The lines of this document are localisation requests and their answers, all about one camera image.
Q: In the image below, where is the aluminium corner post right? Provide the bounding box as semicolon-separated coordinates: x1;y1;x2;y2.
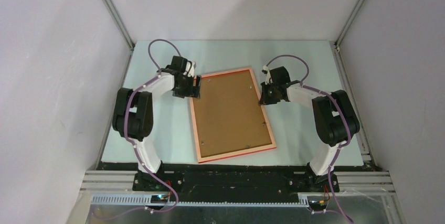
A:
334;0;366;47

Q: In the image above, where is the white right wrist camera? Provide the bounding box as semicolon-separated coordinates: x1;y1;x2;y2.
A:
261;65;271;85

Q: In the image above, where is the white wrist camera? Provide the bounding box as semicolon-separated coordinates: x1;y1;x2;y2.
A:
261;65;271;85
185;61;196;77

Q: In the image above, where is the orange wooden picture frame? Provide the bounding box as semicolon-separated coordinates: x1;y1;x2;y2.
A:
188;67;278;164

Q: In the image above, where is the aluminium corner post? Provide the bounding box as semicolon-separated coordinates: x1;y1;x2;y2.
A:
102;0;135;51
334;0;366;47

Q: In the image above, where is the brown backing board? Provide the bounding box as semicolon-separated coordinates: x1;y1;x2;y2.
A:
193;70;273;158

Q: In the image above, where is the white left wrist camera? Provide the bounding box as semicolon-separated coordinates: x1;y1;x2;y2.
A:
185;61;196;77

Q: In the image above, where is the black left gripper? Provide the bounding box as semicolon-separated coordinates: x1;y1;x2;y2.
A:
173;73;201;100

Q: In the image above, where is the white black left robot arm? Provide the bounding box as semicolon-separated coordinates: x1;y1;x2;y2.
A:
112;56;202;191

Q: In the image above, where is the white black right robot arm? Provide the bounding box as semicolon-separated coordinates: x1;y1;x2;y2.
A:
259;66;360;191

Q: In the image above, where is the grey slotted cable duct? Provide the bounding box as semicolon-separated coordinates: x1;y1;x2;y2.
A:
91;194;309;208

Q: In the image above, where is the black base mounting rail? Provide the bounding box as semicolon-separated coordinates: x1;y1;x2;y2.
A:
96;161;352;204

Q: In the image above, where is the aluminium corner post left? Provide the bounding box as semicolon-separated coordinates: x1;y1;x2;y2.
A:
102;0;135;51

